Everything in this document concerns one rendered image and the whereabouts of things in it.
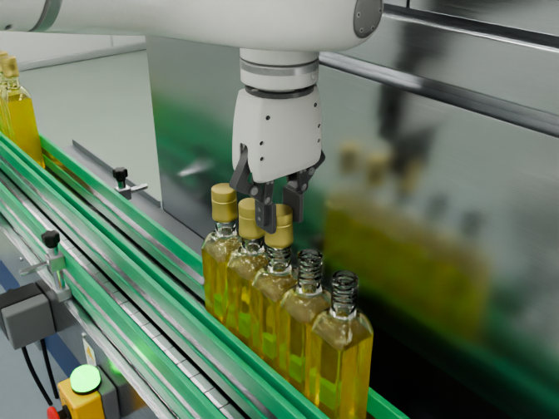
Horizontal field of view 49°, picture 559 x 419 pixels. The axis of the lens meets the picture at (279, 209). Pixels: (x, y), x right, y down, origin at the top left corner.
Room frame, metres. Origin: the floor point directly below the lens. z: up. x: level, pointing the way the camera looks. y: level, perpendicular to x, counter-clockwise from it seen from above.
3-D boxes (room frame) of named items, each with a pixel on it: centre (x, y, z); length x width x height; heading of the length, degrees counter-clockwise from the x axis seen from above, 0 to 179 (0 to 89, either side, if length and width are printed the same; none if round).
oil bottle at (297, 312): (0.61, -0.04, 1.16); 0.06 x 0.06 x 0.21; 38
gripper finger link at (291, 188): (0.67, -0.03, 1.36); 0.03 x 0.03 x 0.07; 39
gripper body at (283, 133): (0.65, 0.00, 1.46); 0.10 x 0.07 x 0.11; 129
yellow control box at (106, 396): (0.72, 0.31, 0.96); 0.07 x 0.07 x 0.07; 39
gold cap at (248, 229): (0.70, 0.04, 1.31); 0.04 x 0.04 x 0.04
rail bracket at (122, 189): (1.15, 0.31, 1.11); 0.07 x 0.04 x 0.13; 129
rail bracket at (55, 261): (0.87, 0.40, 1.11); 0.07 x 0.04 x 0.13; 129
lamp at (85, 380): (0.72, 0.30, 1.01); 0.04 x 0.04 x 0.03
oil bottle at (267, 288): (0.65, 0.00, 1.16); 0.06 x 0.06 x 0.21; 39
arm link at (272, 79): (0.66, 0.00, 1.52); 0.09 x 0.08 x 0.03; 129
